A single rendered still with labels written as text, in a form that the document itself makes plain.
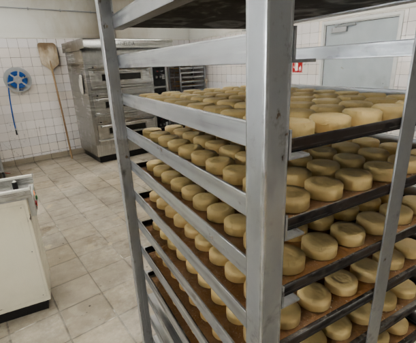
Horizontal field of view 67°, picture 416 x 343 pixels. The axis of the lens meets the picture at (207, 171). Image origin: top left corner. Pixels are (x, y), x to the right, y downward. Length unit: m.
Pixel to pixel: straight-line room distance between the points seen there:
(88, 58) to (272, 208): 5.37
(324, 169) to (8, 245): 2.09
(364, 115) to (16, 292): 2.36
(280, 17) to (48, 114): 6.28
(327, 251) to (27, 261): 2.13
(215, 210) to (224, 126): 0.20
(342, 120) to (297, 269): 0.19
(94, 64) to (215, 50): 5.29
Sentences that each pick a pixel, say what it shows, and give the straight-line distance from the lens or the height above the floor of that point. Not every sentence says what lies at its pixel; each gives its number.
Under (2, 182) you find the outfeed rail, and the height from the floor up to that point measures 0.88.
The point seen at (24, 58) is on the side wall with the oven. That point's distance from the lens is 6.42.
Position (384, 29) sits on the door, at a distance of 4.90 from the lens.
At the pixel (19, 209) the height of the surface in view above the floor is 0.78.
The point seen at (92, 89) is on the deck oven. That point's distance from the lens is 5.53.
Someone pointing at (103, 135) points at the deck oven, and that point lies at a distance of 5.69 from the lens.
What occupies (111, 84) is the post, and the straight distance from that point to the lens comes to 0.85.
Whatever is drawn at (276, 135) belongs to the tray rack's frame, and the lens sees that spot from 0.30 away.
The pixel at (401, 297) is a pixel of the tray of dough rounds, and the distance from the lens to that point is 0.75.
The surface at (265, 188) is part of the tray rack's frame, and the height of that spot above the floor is 1.46.
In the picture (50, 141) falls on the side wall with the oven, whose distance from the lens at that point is 6.56.
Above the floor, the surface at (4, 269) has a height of 0.40.
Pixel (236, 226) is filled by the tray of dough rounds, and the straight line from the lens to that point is 0.51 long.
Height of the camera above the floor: 1.58
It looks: 19 degrees down
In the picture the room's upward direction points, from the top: 2 degrees counter-clockwise
